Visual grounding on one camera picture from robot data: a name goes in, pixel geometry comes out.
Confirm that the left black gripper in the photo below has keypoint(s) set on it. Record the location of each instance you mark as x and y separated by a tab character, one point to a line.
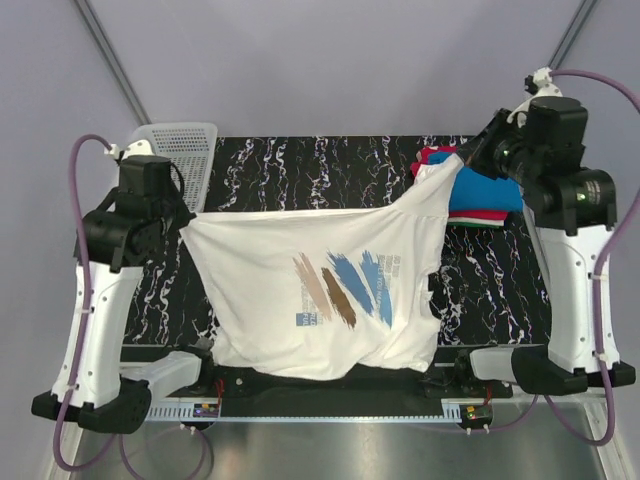
175	218

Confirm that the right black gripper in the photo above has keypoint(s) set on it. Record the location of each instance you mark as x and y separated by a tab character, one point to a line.
486	142

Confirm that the white printed t shirt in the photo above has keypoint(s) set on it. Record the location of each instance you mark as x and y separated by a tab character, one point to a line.
310	294

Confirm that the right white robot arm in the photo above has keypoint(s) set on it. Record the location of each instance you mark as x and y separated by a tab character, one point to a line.
574	224

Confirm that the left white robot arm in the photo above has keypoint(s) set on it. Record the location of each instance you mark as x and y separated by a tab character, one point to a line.
119	236

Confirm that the blue folded t shirt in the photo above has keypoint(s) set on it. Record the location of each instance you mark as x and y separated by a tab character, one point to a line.
472	191

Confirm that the red folded t shirt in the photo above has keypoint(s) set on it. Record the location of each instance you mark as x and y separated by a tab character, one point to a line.
427	155

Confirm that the white plastic basket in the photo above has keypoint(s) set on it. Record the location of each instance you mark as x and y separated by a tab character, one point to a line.
190	146

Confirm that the green folded t shirt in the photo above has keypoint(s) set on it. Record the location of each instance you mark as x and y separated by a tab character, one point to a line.
469	224

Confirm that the black marble pattern mat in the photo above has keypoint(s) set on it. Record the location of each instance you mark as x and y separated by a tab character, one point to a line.
489	288

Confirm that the left small circuit board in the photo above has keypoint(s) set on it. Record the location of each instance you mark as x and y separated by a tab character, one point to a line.
206	410

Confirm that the small circuit board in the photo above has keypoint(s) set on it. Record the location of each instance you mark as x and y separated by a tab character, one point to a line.
476	412
206	410

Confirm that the right small circuit board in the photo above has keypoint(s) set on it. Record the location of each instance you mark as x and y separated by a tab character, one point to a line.
476	412

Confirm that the white slotted cable duct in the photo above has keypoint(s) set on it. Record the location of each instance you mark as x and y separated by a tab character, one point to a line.
236	411

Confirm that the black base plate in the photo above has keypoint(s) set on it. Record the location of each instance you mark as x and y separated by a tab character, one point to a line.
447	380

